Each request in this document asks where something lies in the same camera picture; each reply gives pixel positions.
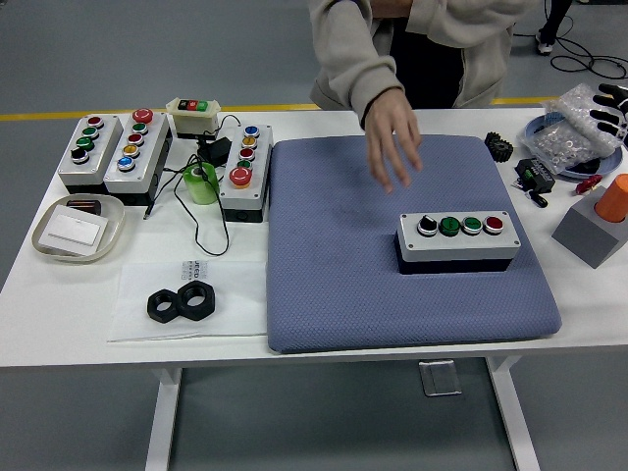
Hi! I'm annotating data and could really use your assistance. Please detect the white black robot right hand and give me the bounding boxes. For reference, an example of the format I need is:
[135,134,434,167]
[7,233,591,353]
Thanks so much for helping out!
[590,82,628,148]

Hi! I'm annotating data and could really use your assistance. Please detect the grey four-control button box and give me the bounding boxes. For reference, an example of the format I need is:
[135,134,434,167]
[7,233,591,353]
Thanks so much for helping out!
[394,210,522,276]

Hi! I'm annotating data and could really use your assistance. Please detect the white oval tray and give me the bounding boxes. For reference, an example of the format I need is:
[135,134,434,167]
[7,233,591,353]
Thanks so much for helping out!
[31,194,127,265]

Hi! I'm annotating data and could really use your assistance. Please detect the cream three-button switch box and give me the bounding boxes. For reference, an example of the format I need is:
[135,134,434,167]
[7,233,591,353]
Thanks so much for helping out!
[165,96,222,140]

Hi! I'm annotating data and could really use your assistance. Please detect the black power adapter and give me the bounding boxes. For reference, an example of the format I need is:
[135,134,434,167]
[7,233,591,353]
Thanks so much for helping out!
[195,136,233,166]

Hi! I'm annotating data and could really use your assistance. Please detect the clear bracket under table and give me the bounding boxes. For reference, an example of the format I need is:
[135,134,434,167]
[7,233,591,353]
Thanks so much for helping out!
[418,359,463,397]

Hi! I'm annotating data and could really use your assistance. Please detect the black gear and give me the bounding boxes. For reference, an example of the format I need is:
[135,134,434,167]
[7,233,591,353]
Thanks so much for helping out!
[484,131,515,163]

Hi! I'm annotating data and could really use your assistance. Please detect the person's hand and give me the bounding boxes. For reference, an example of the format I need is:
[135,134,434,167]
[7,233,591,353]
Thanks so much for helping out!
[365,90,424,194]

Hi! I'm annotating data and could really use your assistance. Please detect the blue plate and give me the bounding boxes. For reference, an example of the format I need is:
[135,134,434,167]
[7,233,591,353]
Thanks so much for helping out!
[523,115,624,181]

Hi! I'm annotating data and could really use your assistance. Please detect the dark brown small part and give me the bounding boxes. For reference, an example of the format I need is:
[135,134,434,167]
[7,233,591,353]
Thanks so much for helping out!
[66,198,103,216]

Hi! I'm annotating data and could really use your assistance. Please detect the black module with green terminal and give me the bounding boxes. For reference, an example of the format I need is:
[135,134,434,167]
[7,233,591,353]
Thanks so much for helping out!
[513,157,556,193]

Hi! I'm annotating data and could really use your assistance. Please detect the grey block base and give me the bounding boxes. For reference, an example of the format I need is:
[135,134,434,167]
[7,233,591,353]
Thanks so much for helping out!
[551,193,628,270]

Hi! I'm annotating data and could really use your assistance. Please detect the blue-grey quilted mat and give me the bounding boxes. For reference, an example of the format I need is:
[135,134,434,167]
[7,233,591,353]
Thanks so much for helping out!
[264,134,563,354]

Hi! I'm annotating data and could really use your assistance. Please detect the small black hex nut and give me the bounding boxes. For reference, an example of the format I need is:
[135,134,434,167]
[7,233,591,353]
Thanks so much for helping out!
[146,288,183,324]

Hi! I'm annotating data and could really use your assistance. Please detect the green tape roll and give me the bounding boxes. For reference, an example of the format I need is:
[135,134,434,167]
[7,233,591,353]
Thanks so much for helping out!
[182,162,220,206]

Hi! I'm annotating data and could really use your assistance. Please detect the clear printed plastic sheet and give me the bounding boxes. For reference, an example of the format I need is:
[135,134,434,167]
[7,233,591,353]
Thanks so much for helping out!
[106,259,269,343]

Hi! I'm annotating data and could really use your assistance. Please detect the grey box with wide base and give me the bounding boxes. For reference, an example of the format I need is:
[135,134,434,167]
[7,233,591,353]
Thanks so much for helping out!
[102,107,173,206]

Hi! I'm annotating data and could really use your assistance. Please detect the white wall switch plate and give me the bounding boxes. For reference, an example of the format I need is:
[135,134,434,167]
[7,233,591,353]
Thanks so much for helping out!
[38,204,110,257]

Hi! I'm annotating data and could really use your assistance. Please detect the grey box with narrow base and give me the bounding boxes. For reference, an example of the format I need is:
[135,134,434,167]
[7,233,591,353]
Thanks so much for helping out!
[218,123,275,225]

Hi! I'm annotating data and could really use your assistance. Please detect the clear bag of washers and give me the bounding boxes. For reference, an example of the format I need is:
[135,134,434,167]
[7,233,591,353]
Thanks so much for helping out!
[520,117,622,176]

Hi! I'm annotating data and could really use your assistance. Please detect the black floor cables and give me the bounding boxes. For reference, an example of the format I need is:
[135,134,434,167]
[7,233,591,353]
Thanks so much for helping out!
[509,0,628,82]

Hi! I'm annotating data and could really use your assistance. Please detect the grey box with black knob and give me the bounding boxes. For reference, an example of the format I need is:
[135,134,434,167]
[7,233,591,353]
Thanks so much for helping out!
[57,114,124,195]

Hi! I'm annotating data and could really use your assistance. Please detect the white table leg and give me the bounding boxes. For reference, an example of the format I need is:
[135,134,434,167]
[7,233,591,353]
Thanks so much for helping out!
[485,355,541,471]
[144,366,183,471]

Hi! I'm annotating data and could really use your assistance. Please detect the large black hex nut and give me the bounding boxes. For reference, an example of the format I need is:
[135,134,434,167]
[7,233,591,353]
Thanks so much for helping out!
[176,280,218,321]

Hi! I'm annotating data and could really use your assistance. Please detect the bystander person in black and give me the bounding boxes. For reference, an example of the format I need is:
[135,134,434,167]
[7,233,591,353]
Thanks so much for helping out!
[534,0,573,56]

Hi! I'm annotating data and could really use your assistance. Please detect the thin black cable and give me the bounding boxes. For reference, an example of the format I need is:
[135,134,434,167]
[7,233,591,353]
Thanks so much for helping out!
[143,113,241,257]

